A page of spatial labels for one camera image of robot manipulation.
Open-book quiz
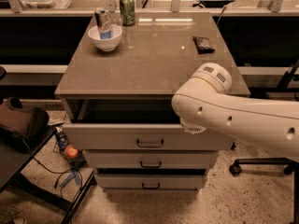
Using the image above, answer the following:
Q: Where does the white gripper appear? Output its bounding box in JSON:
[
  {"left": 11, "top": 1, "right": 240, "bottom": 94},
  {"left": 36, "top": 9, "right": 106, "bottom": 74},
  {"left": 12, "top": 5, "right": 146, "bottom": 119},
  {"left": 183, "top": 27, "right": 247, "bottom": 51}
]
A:
[{"left": 180, "top": 119, "right": 206, "bottom": 134}]

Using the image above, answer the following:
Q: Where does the grey top drawer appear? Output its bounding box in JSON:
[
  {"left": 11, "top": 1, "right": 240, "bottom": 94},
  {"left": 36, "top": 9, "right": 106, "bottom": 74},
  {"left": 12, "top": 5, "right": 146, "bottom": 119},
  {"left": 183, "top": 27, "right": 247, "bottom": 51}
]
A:
[{"left": 64, "top": 97, "right": 234, "bottom": 151}]

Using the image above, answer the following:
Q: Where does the grey drawer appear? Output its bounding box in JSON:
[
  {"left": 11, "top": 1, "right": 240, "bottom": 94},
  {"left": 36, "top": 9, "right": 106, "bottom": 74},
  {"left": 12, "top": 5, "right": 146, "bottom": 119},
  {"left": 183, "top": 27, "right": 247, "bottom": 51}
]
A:
[
  {"left": 64, "top": 97, "right": 234, "bottom": 151},
  {"left": 83, "top": 150, "right": 218, "bottom": 169},
  {"left": 94, "top": 174, "right": 207, "bottom": 189}
]

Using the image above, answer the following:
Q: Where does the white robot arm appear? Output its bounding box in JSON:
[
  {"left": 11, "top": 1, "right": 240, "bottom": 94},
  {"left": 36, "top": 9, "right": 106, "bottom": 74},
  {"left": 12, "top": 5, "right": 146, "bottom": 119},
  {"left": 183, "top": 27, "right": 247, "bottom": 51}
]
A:
[{"left": 172, "top": 63, "right": 299, "bottom": 161}]

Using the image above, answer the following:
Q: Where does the grey drawer cabinet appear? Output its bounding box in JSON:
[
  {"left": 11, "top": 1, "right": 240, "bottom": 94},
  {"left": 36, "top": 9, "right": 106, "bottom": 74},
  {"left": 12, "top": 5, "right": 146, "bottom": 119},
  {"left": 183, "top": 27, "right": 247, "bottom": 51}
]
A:
[{"left": 54, "top": 12, "right": 251, "bottom": 194}]

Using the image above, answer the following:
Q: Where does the grey middle drawer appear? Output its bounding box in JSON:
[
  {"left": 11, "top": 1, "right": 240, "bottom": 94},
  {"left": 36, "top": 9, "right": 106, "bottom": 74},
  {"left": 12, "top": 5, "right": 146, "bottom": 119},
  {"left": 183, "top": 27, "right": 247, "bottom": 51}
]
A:
[{"left": 83, "top": 150, "right": 218, "bottom": 169}]

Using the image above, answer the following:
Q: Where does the grey bottom drawer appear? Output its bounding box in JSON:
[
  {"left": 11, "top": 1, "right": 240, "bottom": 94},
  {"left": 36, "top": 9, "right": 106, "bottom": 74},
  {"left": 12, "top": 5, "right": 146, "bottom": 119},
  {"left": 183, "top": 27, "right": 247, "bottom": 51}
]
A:
[{"left": 94, "top": 174, "right": 207, "bottom": 189}]

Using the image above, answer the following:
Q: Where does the black snack packet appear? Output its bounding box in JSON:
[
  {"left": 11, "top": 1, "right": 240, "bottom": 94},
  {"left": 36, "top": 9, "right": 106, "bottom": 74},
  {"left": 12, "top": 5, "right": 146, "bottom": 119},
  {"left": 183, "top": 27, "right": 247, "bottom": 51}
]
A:
[{"left": 192, "top": 36, "right": 215, "bottom": 54}]

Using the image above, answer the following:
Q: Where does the black office chair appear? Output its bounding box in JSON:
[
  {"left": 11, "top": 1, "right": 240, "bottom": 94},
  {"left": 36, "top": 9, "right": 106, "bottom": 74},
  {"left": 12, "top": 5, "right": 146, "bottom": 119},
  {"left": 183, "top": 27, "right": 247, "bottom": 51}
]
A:
[{"left": 229, "top": 158, "right": 299, "bottom": 224}]

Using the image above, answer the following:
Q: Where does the white ceramic bowl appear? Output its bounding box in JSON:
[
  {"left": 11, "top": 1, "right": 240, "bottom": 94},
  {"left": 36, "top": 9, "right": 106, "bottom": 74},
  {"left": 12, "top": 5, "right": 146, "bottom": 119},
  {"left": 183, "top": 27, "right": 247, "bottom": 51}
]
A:
[{"left": 88, "top": 24, "right": 122, "bottom": 51}]

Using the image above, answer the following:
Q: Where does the red apple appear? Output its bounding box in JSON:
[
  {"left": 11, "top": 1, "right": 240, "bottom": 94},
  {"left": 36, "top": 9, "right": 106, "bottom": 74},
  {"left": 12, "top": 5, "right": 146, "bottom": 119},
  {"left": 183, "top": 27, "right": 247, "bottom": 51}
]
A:
[{"left": 64, "top": 146, "right": 79, "bottom": 160}]

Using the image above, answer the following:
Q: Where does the blue chip bag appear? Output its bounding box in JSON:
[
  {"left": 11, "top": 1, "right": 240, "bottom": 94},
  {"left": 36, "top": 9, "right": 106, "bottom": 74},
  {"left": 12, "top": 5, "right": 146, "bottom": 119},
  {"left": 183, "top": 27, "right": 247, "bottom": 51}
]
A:
[{"left": 55, "top": 126, "right": 70, "bottom": 151}]

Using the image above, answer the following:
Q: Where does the green soda can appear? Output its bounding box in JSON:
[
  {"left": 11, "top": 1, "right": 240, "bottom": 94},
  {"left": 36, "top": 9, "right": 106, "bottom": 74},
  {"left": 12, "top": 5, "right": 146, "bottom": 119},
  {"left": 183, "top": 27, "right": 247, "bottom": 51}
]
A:
[{"left": 120, "top": 0, "right": 135, "bottom": 26}]

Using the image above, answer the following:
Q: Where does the silver blue can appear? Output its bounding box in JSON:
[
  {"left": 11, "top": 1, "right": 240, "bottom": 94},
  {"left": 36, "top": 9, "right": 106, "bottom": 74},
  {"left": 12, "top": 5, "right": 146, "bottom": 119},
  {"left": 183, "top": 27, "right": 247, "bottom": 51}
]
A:
[{"left": 94, "top": 7, "right": 112, "bottom": 39}]

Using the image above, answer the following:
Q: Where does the black side table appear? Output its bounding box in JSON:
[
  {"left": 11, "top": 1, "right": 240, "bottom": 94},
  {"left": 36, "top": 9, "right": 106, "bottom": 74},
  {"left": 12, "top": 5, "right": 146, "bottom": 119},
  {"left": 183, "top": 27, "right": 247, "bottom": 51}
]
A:
[{"left": 0, "top": 125, "right": 95, "bottom": 224}]

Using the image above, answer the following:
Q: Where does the brown bag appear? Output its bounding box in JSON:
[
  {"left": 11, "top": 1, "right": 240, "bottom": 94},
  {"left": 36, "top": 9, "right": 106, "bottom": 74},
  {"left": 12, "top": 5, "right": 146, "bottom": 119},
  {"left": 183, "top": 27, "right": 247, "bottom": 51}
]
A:
[{"left": 0, "top": 97, "right": 50, "bottom": 152}]

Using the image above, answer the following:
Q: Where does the black floor cable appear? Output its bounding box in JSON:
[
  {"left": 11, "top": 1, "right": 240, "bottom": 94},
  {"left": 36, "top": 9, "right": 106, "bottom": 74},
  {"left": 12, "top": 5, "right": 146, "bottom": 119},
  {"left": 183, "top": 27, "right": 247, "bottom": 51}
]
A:
[{"left": 32, "top": 156, "right": 85, "bottom": 201}]

